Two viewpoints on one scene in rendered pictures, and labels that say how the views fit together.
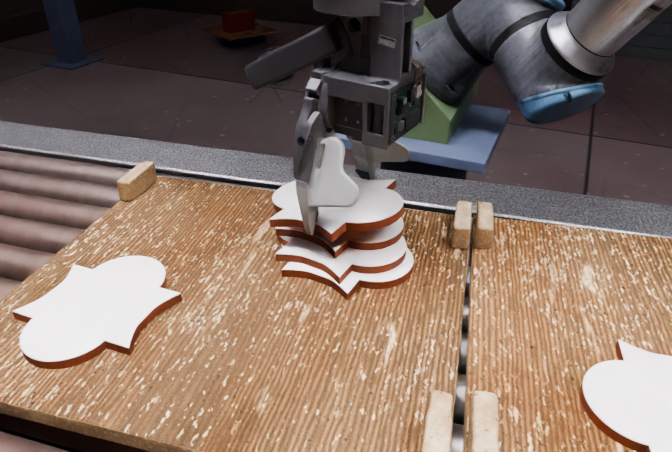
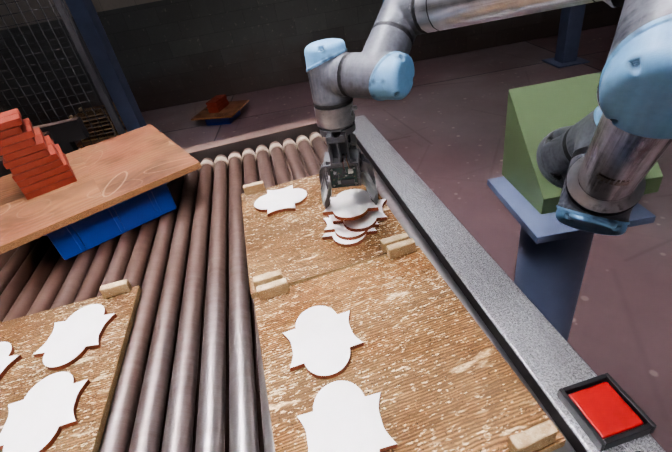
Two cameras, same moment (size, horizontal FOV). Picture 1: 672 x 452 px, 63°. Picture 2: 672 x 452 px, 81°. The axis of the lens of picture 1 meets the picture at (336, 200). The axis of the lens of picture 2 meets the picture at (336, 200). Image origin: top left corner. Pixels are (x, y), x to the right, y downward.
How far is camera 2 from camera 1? 0.72 m
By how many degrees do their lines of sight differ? 56
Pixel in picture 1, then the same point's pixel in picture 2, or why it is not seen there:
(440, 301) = (341, 260)
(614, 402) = (310, 315)
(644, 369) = (335, 320)
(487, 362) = (315, 282)
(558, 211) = (474, 274)
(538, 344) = (335, 292)
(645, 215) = (515, 310)
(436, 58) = (548, 153)
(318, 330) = (303, 241)
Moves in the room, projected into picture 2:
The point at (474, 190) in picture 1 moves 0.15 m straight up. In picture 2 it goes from (460, 239) to (461, 179)
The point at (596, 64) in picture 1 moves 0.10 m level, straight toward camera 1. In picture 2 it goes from (589, 202) to (531, 211)
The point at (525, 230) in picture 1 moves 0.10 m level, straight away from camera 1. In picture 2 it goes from (420, 264) to (470, 254)
